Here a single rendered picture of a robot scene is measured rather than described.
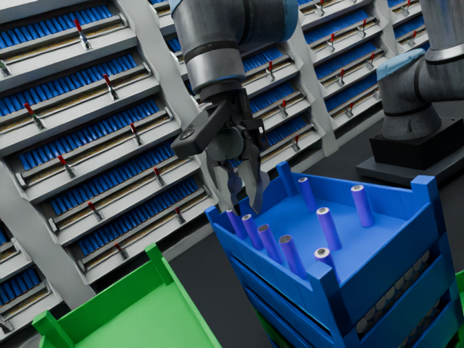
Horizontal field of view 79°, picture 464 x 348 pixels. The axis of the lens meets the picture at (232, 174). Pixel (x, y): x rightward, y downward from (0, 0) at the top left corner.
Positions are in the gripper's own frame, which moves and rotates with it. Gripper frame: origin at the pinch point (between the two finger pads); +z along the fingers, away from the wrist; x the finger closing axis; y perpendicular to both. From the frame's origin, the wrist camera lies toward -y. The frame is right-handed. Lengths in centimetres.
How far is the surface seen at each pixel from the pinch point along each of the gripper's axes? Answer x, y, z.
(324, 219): -12.9, -0.5, 2.5
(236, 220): 4.4, 2.8, 2.8
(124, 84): 65, 35, -44
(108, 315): 20.7, -16.2, 11.4
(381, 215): -18.3, 8.9, 5.5
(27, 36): 77, 11, -64
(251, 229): -0.6, -0.2, 3.5
